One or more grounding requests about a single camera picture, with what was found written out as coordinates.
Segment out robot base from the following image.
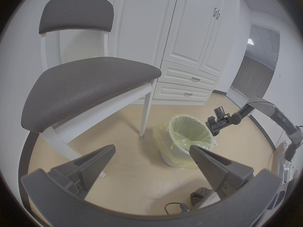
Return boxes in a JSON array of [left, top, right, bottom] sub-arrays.
[[189, 140, 303, 212]]

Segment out black cable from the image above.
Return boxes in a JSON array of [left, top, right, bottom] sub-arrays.
[[165, 202, 190, 216], [267, 127, 287, 170]]

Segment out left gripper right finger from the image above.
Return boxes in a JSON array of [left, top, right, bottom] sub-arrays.
[[189, 145, 255, 200]]

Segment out grey padded white chair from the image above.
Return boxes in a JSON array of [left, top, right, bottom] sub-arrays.
[[21, 0, 162, 178]]

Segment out grey trash bin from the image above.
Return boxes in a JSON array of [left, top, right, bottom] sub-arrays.
[[160, 114, 214, 167]]

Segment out yellow plastic bag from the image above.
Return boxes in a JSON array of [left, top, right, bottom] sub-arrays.
[[153, 114, 217, 170]]

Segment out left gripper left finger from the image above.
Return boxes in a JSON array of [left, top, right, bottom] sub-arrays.
[[48, 144, 116, 199]]

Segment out white wardrobe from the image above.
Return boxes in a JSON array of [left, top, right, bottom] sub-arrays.
[[69, 0, 241, 106]]

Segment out grey curtain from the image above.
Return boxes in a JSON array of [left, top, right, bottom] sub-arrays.
[[233, 56, 276, 99]]

